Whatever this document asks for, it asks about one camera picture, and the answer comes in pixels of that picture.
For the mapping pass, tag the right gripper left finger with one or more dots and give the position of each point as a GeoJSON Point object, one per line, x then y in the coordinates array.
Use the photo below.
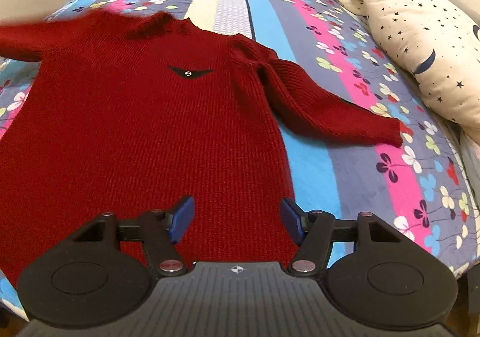
{"type": "Point", "coordinates": [161, 231]}

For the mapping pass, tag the red knit sweater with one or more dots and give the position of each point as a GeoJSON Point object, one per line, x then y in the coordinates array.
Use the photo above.
{"type": "Point", "coordinates": [129, 114]}

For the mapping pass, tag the colourful floral striped blanket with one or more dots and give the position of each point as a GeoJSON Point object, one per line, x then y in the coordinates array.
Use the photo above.
{"type": "Point", "coordinates": [419, 187]}

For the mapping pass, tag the cream star moon duvet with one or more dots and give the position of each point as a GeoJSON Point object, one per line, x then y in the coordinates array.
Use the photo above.
{"type": "Point", "coordinates": [438, 44]}

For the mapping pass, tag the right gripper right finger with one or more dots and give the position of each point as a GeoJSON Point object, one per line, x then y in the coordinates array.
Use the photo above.
{"type": "Point", "coordinates": [312, 232]}

